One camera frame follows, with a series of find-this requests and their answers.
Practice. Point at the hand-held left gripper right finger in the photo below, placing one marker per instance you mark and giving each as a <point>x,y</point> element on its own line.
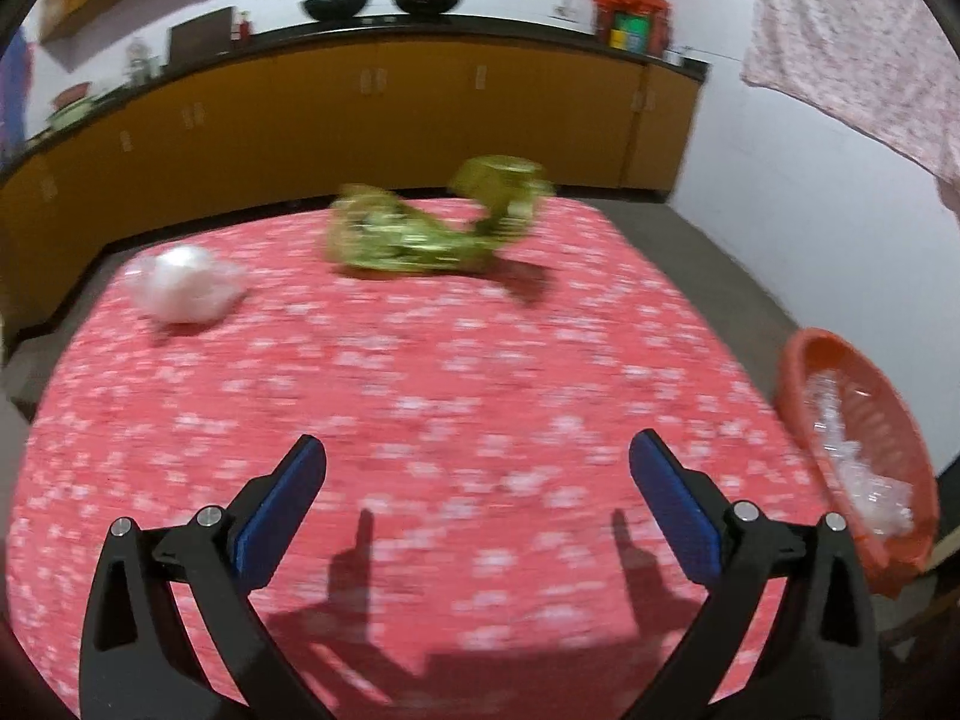
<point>675,510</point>

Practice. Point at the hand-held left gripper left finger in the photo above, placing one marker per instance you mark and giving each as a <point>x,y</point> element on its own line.
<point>281,510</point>

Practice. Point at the clear bubble wrap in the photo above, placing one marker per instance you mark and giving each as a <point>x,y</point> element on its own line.
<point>862,480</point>

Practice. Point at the red plastic basket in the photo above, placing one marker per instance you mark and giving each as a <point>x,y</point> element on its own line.
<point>795,360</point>

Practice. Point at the red floral blanket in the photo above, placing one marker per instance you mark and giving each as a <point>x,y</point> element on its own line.
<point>450,390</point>

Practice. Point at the pale translucent plastic bag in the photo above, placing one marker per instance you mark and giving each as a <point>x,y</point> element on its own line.
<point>184,285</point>

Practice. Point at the crumpled green plastic bag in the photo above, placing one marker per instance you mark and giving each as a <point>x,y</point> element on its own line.
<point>390,240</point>

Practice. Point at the yellow-green plastic bag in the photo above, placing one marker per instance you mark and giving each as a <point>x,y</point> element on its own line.
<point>499,187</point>

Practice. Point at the yellow base cabinet row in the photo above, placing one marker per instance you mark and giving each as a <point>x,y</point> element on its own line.
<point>300,120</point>

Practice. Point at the red and green bowls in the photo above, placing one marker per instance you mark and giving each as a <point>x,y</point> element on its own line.
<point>73,106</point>

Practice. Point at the clear glass jar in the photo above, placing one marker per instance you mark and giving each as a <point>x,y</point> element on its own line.
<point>140,64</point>

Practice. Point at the small red bottle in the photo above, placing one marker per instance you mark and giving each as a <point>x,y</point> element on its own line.
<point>243,28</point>

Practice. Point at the dark cutting board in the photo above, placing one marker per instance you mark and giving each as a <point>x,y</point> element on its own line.
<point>201,31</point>

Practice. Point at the pink and blue cloth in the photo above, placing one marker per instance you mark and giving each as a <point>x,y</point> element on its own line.
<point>13,97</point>

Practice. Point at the red container with colourful label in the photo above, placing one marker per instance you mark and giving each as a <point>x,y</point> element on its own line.
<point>630,19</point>

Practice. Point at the pink floral hanging cloth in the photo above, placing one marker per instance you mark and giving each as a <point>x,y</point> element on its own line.
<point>847,37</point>

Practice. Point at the black kitchen countertop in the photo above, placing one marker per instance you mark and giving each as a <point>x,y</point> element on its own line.
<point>450,26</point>

